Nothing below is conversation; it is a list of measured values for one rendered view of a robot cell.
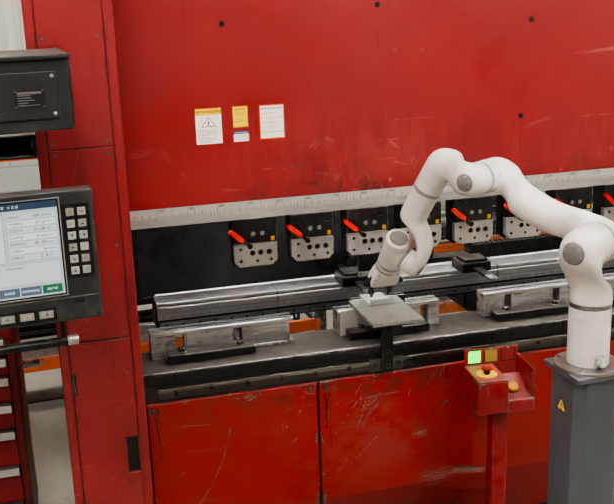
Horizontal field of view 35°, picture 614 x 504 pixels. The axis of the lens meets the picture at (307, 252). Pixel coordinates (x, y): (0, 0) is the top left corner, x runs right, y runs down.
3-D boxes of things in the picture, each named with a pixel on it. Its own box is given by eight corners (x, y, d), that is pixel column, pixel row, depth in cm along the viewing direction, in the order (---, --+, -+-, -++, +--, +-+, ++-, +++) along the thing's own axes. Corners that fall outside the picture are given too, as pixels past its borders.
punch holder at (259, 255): (235, 268, 328) (232, 220, 323) (230, 261, 336) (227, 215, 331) (278, 263, 331) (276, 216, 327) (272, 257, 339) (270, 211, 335)
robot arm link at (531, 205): (594, 277, 270) (620, 264, 281) (612, 242, 263) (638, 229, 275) (456, 188, 294) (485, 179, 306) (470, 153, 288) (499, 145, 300)
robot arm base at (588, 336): (635, 371, 277) (639, 310, 272) (578, 381, 271) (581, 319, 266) (595, 348, 295) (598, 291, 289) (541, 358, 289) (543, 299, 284)
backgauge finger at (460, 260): (479, 284, 363) (479, 272, 362) (451, 266, 387) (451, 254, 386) (508, 281, 366) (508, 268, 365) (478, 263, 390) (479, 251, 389)
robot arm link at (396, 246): (409, 261, 328) (387, 246, 331) (418, 239, 318) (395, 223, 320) (395, 276, 324) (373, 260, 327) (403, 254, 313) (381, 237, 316)
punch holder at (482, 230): (454, 244, 347) (454, 199, 343) (444, 238, 355) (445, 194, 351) (492, 240, 351) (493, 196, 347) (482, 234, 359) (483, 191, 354)
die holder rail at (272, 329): (152, 360, 330) (150, 334, 327) (150, 354, 335) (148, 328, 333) (294, 342, 342) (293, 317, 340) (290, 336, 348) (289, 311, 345)
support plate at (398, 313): (373, 327, 321) (373, 325, 321) (349, 303, 345) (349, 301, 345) (424, 321, 325) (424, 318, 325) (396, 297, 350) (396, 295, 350)
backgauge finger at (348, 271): (355, 299, 351) (355, 286, 350) (334, 279, 375) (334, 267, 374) (386, 295, 354) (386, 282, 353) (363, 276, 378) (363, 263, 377)
